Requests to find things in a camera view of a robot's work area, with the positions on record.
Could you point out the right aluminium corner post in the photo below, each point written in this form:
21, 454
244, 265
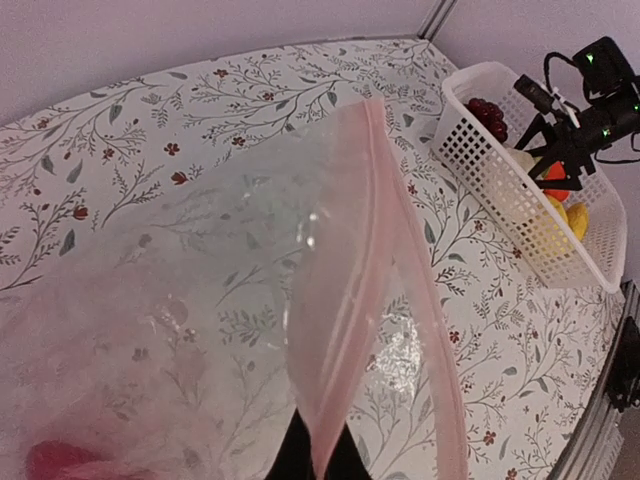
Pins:
436, 19

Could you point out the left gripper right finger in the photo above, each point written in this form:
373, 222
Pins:
345, 462

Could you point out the aluminium front rail frame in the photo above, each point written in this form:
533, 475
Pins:
595, 444

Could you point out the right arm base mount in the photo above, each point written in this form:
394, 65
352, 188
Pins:
623, 381

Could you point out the clear zip top bag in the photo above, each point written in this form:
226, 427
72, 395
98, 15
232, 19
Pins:
180, 343

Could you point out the white cauliflower toy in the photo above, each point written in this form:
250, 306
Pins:
524, 159

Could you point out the red bell pepper toy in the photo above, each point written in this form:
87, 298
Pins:
48, 459

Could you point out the white perforated plastic basket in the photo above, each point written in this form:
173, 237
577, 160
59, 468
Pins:
518, 207

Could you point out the dark red grapes toy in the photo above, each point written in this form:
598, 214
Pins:
490, 116

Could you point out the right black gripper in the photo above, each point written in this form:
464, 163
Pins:
611, 88

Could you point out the yellow lemon toy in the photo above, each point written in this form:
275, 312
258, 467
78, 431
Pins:
576, 216

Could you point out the floral patterned table mat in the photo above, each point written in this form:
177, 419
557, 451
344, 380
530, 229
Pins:
527, 357

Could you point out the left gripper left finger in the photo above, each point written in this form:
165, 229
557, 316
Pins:
293, 460

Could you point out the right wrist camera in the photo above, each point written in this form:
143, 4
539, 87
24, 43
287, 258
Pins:
548, 102

